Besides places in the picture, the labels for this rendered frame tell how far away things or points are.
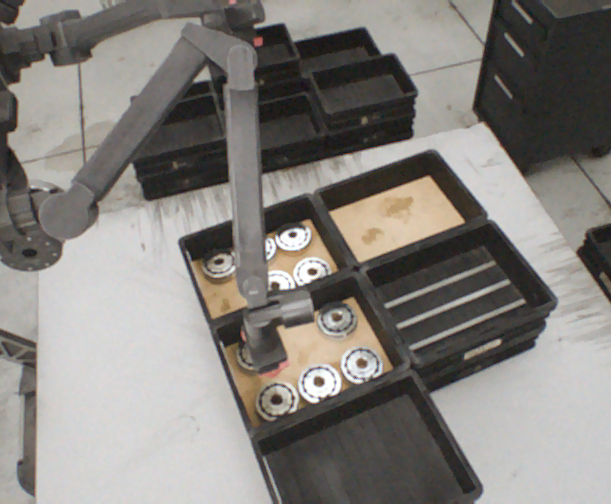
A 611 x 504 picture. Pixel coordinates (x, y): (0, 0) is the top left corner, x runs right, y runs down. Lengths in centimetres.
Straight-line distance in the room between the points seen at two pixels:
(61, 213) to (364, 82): 195
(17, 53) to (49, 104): 245
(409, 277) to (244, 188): 73
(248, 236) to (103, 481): 83
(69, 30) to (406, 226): 100
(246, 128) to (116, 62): 307
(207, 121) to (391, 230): 120
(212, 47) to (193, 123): 165
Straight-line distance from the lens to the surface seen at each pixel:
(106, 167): 105
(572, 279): 190
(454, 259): 169
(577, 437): 167
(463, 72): 370
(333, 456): 142
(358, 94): 272
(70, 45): 144
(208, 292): 165
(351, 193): 177
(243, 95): 103
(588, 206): 309
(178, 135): 264
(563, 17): 252
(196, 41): 104
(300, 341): 154
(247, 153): 104
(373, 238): 172
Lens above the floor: 218
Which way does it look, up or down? 53 degrees down
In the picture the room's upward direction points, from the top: 6 degrees counter-clockwise
